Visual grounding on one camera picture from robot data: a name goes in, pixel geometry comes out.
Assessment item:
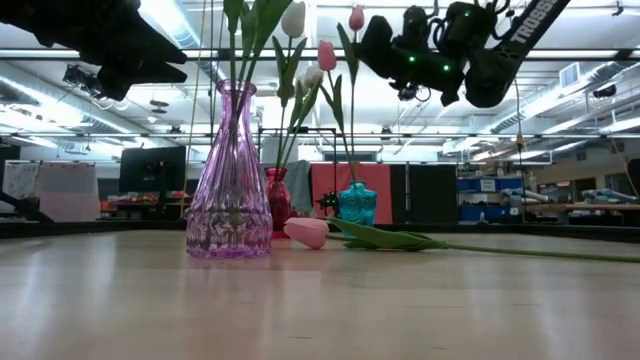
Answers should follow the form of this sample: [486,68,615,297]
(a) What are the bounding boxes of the black ceiling rail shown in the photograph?
[0,131,640,140]

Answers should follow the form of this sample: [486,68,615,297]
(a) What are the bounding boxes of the grey hanging cloth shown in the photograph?
[287,159,314,217]

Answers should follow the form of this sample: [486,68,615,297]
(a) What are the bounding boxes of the blue storage bin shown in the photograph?
[458,203,524,224]
[456,175,524,194]

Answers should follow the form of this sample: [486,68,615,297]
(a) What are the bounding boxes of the white hanging sheet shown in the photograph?
[2,162,40,201]

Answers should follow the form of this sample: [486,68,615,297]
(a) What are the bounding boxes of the wooden workbench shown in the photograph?
[522,202,640,214]

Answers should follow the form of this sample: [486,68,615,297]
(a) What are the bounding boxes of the red glass vase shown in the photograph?
[264,166,300,240]

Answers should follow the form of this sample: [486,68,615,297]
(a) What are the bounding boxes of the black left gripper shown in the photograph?
[0,0,188,101]

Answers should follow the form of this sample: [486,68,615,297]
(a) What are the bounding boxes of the white board panel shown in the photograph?
[37,162,101,224]

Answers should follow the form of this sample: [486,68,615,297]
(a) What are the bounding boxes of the black monitor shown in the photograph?
[118,145,188,195]

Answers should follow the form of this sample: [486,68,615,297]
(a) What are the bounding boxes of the black overhead light bar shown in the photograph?
[169,47,640,62]

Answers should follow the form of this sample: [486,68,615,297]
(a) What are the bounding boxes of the black stand frame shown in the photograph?
[257,125,339,211]

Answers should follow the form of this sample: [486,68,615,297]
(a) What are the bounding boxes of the black camera with cable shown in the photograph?
[397,82,432,104]

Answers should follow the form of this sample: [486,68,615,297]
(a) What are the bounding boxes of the small black robot green lights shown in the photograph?
[318,189,341,211]

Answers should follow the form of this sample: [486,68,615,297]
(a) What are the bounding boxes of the teal glass vase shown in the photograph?
[338,180,379,226]

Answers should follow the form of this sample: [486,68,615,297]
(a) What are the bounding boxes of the tan hanging rope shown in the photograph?
[180,0,207,219]

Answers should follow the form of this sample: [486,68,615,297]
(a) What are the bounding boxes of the purple ribbed glass vase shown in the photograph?
[185,78,274,260]

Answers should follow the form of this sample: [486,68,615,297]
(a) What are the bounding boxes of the black metal table frame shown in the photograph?
[0,219,640,244]

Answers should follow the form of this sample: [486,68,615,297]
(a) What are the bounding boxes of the red partition panel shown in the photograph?
[310,163,394,226]

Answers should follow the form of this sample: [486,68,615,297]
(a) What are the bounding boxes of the white box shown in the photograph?
[262,135,300,164]

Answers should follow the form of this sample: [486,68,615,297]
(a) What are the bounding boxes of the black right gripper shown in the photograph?
[358,14,469,108]

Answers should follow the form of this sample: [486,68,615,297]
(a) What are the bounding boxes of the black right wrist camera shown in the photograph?
[402,4,444,49]

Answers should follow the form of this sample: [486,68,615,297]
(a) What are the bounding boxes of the black ceiling device with cables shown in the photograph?
[62,63,119,109]

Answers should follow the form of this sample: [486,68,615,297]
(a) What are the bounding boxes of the black partition panel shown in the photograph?
[407,163,459,226]

